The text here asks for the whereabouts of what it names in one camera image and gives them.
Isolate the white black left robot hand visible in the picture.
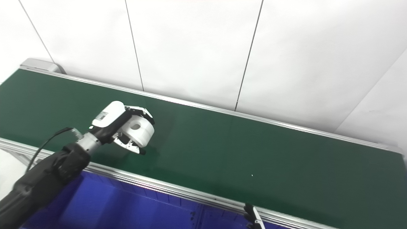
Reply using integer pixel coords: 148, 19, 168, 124
89, 101, 155, 156

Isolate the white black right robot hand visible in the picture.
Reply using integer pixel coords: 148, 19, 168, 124
243, 203, 265, 229

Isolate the white round plastic part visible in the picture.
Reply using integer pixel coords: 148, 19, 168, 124
122, 114, 155, 148

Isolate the blue plastic bin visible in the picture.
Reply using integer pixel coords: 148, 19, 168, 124
19, 170, 204, 229
191, 204, 288, 229

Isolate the gray conveyor end housing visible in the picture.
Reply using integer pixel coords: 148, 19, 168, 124
20, 58, 66, 74

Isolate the green conveyor belt with aluminium frame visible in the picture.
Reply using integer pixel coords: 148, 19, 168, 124
0, 68, 407, 229

